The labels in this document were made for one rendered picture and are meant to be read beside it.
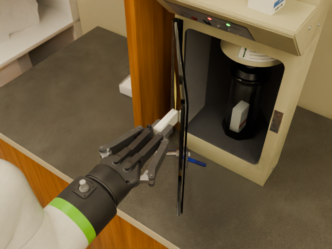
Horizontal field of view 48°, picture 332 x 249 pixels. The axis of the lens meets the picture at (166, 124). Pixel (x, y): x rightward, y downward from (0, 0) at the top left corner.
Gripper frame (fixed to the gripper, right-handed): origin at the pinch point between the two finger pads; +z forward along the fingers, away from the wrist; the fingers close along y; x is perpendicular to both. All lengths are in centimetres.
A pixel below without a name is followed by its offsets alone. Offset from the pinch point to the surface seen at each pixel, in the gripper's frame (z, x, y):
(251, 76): 31.8, 5.9, -4.8
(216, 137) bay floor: 28.3, 29.4, 1.0
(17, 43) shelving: 37, 39, 106
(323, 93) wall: 68, 30, -19
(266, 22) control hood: 14.2, -20.0, -11.5
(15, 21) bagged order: 43, 34, 113
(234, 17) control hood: 13.7, -19.4, -5.7
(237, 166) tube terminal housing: 25.3, 33.5, -8.5
